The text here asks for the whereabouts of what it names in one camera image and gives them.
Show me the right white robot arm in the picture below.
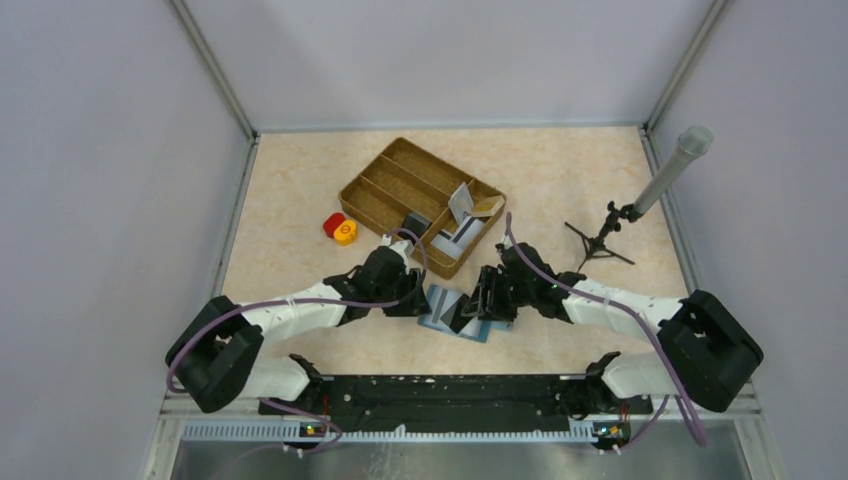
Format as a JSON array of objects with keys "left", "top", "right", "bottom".
[{"left": 460, "top": 243, "right": 764, "bottom": 413}]

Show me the grey striped card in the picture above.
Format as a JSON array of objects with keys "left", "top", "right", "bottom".
[{"left": 419, "top": 285, "right": 454, "bottom": 331}]

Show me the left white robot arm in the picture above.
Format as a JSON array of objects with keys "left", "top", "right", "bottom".
[{"left": 165, "top": 239, "right": 430, "bottom": 414}]

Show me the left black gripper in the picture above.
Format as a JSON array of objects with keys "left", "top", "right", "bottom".
[{"left": 372, "top": 268, "right": 432, "bottom": 317}]

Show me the black card in tray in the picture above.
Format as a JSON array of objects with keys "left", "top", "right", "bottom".
[{"left": 398, "top": 211, "right": 432, "bottom": 241}]

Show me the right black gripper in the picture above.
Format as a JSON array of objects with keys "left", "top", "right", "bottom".
[{"left": 462, "top": 265, "right": 535, "bottom": 322}]

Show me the gold card on tray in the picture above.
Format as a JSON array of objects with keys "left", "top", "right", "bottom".
[{"left": 470, "top": 195, "right": 506, "bottom": 218}]

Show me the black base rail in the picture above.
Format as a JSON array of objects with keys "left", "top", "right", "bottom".
[{"left": 258, "top": 358, "right": 654, "bottom": 448}]

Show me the blue card holder wallet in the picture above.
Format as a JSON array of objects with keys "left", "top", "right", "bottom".
[{"left": 417, "top": 284, "right": 513, "bottom": 343}]

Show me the dark grey card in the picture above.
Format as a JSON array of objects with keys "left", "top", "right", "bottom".
[{"left": 440, "top": 294, "right": 478, "bottom": 334}]

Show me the grey microphone on tripod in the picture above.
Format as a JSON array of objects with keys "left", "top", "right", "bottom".
[{"left": 565, "top": 125, "right": 714, "bottom": 271}]

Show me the woven brown divided tray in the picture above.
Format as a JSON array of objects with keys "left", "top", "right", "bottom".
[{"left": 338, "top": 137, "right": 506, "bottom": 280}]

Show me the orange cylinder block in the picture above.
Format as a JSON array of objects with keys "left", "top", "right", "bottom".
[{"left": 333, "top": 219, "right": 358, "bottom": 246}]

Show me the red cylinder block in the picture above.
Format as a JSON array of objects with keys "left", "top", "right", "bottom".
[{"left": 322, "top": 212, "right": 346, "bottom": 239}]

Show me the grey white card stand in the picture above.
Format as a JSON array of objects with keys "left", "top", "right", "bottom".
[{"left": 448, "top": 182, "right": 474, "bottom": 225}]

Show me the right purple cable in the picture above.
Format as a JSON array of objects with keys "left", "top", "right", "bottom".
[{"left": 503, "top": 211, "right": 709, "bottom": 448}]

